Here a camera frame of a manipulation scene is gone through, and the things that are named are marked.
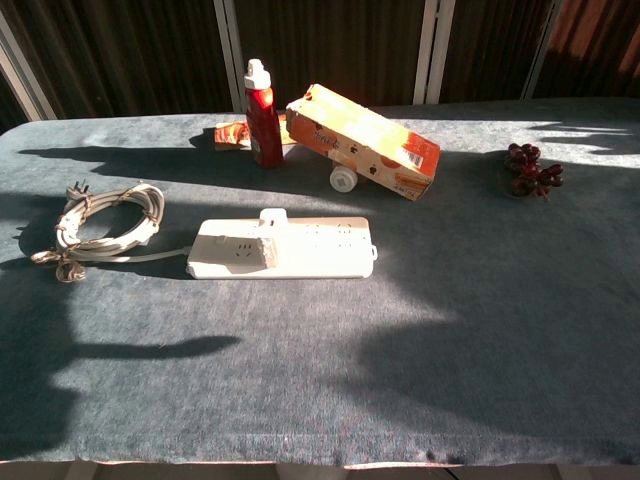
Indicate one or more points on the white plastic block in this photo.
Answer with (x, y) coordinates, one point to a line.
(273, 217)

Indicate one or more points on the blue-grey table cloth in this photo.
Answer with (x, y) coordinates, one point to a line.
(320, 350)

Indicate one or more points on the orange juice carton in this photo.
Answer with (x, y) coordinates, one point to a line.
(350, 130)

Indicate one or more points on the red bottle white cap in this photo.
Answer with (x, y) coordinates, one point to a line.
(264, 130)

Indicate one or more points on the orange snack packet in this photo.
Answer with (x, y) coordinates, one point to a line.
(231, 135)

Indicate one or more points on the dark slatted screen panel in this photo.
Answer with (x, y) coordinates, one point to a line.
(125, 55)
(330, 45)
(490, 47)

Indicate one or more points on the dark red grape bunch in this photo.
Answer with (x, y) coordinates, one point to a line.
(530, 172)

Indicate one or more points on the brown twist tie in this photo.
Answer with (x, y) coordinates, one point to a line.
(62, 267)

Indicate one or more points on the reddish slatted screen panel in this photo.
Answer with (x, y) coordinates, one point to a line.
(595, 47)

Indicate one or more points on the white screen frame post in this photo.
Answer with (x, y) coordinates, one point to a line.
(431, 50)
(542, 47)
(22, 70)
(231, 55)

